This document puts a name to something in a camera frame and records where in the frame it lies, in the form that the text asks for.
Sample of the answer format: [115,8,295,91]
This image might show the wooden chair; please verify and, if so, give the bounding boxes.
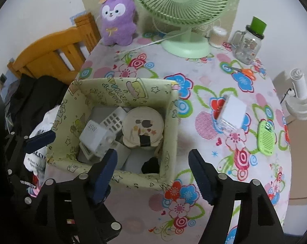
[7,12,101,86]

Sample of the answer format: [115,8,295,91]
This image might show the small white power adapter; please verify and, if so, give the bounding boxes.
[78,145,93,163]

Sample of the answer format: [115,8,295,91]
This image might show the black clothing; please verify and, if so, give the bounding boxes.
[5,75,78,143]

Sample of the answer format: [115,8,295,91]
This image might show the white printed bag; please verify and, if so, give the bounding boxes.
[23,106,60,197]

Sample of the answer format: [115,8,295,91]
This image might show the purple plush toy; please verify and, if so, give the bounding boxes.
[99,0,138,47]

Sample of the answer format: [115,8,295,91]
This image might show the cotton swab container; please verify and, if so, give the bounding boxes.
[209,26,228,48]

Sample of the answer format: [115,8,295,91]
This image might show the white cube power adapter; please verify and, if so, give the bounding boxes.
[79,120,115,157]

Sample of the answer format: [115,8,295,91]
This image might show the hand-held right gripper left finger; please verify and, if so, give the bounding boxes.
[33,148,123,244]

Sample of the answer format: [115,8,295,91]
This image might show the white remote control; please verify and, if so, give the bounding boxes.
[100,106,127,136]

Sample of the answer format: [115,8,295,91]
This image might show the green oval plastic case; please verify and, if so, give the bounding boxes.
[256,119,276,156]

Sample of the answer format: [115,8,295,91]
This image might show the floral tablecloth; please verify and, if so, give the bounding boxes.
[76,32,293,244]

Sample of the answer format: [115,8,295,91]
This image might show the clear plastic white box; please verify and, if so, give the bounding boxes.
[218,94,247,133]

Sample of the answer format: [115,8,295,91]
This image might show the white circulator fan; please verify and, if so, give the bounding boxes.
[272,68,307,121]

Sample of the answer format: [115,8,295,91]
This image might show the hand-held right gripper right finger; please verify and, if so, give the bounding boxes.
[188,149,284,244]

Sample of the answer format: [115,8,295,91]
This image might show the blue tape strip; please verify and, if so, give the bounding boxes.
[69,11,87,24]

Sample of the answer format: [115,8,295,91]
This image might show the cream round printed case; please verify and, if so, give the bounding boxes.
[123,106,166,149]

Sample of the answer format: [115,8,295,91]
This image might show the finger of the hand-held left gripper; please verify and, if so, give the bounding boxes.
[6,130,56,158]
[8,170,43,207]

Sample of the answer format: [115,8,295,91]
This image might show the green desk fan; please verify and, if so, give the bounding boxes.
[133,0,229,59]

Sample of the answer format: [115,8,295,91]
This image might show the glass jar mug green cap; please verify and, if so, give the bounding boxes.
[231,16,267,65]

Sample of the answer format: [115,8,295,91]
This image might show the white fan cable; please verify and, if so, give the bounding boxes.
[116,30,185,57]

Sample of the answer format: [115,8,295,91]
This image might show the orange scissors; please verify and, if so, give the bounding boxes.
[226,65,256,80]

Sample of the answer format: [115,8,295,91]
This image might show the yellow-green fabric storage box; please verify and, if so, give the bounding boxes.
[46,77,180,192]

